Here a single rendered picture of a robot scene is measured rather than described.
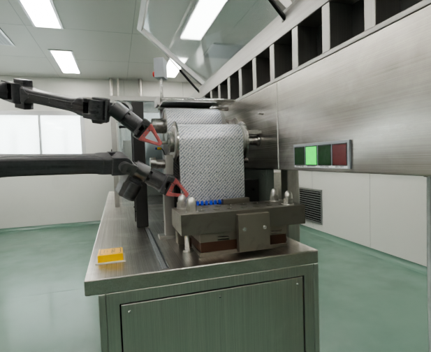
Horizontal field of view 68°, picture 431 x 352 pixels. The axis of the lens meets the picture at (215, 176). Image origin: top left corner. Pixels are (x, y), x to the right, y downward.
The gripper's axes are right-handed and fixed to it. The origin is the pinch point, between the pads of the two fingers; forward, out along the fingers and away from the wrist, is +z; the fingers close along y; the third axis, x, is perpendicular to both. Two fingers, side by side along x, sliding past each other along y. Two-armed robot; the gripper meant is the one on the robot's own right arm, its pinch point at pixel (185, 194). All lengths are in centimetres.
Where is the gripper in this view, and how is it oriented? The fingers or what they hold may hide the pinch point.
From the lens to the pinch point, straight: 111.4
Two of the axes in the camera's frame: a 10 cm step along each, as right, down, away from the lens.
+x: 4.5, -8.9, 1.0
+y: 2.9, 0.4, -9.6
